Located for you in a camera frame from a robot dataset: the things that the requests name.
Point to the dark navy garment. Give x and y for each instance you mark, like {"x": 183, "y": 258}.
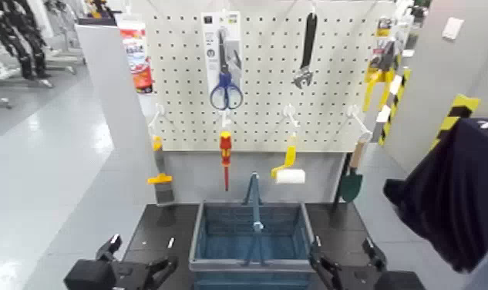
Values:
{"x": 450, "y": 194}

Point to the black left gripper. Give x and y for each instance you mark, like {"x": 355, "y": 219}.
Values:
{"x": 94, "y": 277}

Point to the grey partition panel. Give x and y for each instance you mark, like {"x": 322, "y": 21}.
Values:
{"x": 110, "y": 101}

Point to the red yellow screwdriver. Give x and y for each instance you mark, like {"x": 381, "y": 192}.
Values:
{"x": 226, "y": 150}

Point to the yellow black striped post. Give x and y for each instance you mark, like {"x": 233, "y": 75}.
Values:
{"x": 394, "y": 101}

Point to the grey board under pegboard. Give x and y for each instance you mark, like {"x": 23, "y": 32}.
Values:
{"x": 199, "y": 170}

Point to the white pegboard panel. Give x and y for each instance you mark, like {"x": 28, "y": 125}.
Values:
{"x": 268, "y": 60}

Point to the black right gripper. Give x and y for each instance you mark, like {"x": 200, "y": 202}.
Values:
{"x": 381, "y": 281}

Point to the white metal stand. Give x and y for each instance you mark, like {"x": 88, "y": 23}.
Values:
{"x": 67, "y": 44}

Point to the red white tube package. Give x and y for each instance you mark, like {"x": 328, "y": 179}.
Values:
{"x": 140, "y": 69}

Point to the white wall switch plate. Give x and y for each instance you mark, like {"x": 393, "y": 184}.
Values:
{"x": 453, "y": 28}

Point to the white pegboard hook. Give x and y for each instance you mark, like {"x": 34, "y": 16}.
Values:
{"x": 226, "y": 120}
{"x": 156, "y": 115}
{"x": 359, "y": 123}
{"x": 290, "y": 113}

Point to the grey scraper yellow guard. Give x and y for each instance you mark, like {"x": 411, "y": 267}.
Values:
{"x": 164, "y": 191}

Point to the yellow black striped corner guard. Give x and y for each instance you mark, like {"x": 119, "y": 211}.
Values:
{"x": 456, "y": 115}

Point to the blue scissors in package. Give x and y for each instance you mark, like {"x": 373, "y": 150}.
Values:
{"x": 211, "y": 44}

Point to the black humanoid robot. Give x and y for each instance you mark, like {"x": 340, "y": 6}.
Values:
{"x": 25, "y": 40}

